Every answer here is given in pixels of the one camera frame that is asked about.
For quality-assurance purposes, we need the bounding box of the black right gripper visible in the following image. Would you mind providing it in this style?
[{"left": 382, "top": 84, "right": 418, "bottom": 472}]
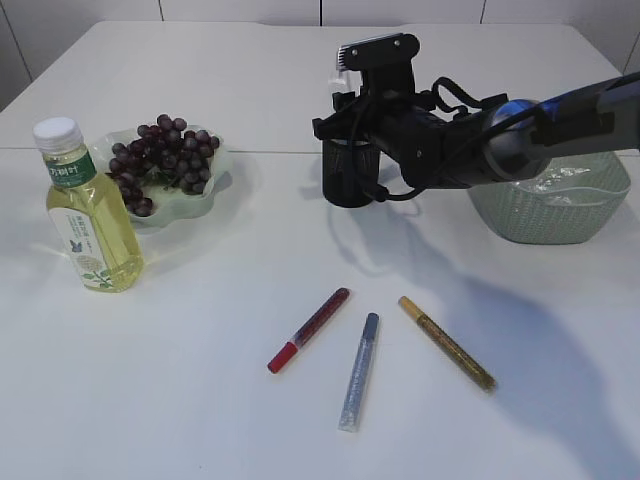
[{"left": 312, "top": 33, "right": 500, "bottom": 190}]

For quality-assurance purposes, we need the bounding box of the clear plastic ruler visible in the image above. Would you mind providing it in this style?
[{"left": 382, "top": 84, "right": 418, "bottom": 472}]
[{"left": 328, "top": 70, "right": 361, "bottom": 95}]

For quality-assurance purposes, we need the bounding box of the clear plastic sheet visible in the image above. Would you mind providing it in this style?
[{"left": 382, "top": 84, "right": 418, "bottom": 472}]
[{"left": 531, "top": 166, "right": 592, "bottom": 193}]

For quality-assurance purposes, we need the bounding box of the purple artificial grape bunch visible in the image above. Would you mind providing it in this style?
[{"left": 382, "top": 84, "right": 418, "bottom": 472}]
[{"left": 107, "top": 114, "right": 222, "bottom": 218}]

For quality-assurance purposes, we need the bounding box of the gold glitter pen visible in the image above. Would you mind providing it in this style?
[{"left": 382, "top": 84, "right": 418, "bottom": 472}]
[{"left": 398, "top": 296, "right": 497, "bottom": 393}]

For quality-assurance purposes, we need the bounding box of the red crayon pen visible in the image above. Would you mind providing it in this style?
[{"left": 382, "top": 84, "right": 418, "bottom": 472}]
[{"left": 267, "top": 287, "right": 351, "bottom": 374}]

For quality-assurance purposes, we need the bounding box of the yellow tea bottle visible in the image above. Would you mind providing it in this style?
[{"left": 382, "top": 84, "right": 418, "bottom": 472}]
[{"left": 33, "top": 117, "right": 144, "bottom": 293}]

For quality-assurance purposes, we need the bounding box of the blue glitter pen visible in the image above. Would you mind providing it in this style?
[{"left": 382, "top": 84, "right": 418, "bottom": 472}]
[{"left": 338, "top": 312, "right": 379, "bottom": 432}]

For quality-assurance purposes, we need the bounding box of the blue black right robot arm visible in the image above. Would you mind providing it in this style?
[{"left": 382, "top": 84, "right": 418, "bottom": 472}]
[{"left": 312, "top": 33, "right": 639, "bottom": 202}]

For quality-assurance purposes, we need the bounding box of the black mesh pen holder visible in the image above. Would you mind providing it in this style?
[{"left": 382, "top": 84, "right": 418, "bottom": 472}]
[{"left": 322, "top": 140, "right": 380, "bottom": 208}]

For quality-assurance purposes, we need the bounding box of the green plastic woven basket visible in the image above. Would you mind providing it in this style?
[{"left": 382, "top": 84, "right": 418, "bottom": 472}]
[{"left": 468, "top": 152, "right": 631, "bottom": 245}]

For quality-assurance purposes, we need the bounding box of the green wavy glass plate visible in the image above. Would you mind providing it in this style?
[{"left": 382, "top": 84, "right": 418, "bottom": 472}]
[{"left": 89, "top": 125, "right": 230, "bottom": 230}]

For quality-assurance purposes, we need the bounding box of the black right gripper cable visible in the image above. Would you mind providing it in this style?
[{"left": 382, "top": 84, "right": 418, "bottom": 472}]
[{"left": 349, "top": 77, "right": 556, "bottom": 202}]

